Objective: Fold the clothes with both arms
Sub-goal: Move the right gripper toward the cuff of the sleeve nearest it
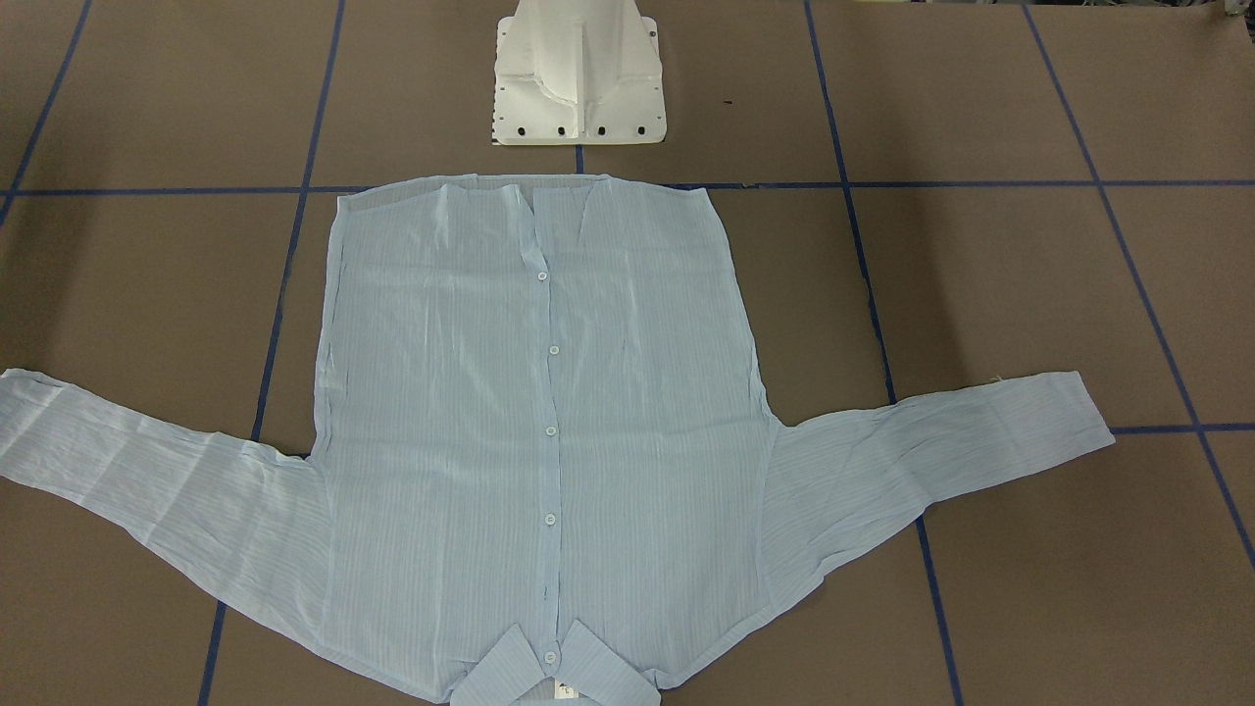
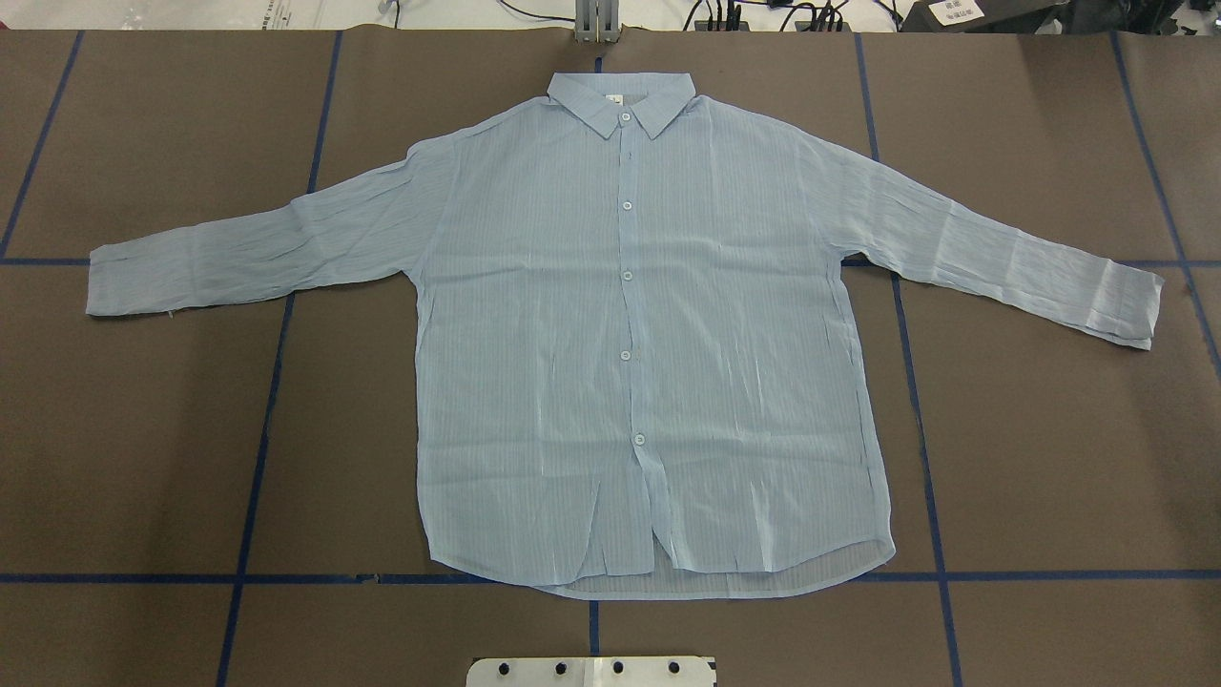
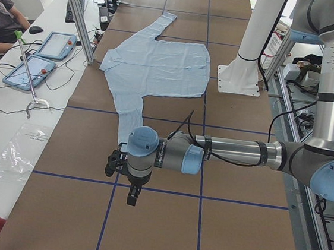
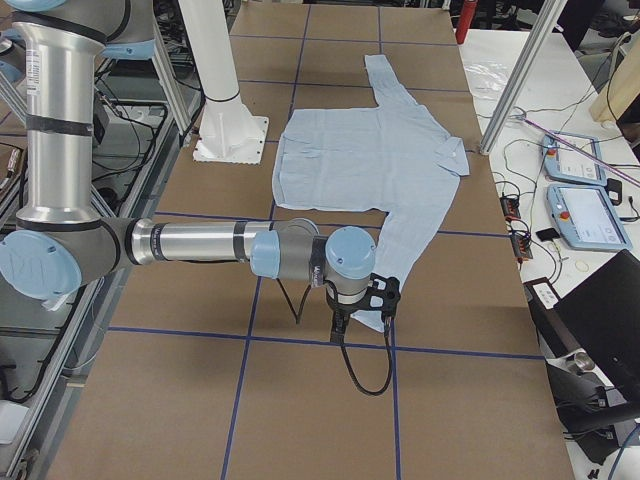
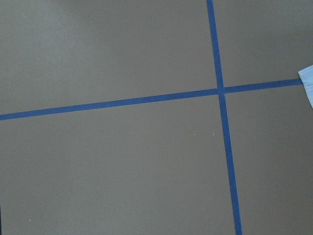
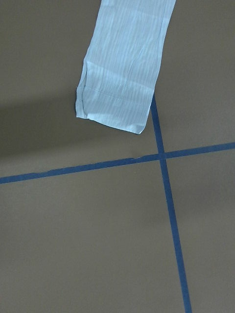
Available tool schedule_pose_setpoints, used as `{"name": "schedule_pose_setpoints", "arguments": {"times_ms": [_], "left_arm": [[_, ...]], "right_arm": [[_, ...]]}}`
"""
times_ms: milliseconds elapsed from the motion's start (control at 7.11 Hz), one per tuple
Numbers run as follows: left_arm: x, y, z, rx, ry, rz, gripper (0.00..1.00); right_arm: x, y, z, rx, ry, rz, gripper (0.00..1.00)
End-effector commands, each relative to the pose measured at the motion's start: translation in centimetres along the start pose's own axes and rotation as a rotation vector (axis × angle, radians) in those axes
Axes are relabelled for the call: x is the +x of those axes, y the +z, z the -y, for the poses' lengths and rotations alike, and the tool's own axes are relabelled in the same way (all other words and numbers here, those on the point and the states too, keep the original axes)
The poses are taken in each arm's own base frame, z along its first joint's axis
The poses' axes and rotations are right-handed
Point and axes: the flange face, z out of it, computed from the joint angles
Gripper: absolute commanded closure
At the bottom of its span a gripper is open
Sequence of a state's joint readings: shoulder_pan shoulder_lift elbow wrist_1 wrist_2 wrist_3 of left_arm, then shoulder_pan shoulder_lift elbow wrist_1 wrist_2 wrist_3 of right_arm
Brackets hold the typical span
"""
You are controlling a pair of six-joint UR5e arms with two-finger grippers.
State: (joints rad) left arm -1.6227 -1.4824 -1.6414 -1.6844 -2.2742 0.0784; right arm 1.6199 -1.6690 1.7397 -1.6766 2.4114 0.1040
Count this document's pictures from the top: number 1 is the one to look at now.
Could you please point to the light blue button-up shirt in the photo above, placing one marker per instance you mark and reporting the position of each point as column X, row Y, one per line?
column 545, row 456

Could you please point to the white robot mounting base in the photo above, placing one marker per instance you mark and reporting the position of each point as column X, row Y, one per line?
column 578, row 73

